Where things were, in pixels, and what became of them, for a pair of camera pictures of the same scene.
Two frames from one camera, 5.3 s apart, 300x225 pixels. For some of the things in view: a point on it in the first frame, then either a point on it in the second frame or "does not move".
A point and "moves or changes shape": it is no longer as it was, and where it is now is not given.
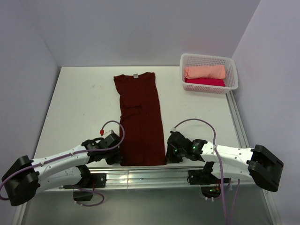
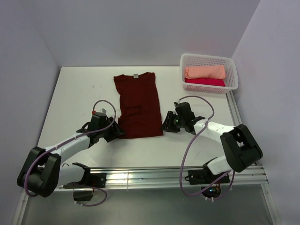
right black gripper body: [175, 155] -> [174, 123]
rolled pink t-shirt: [216, 82] does not move
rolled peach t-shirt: [215, 71] does not move
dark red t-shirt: [141, 141] moves or changes shape
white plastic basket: [208, 74] does not move
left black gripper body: [112, 156] -> [110, 132]
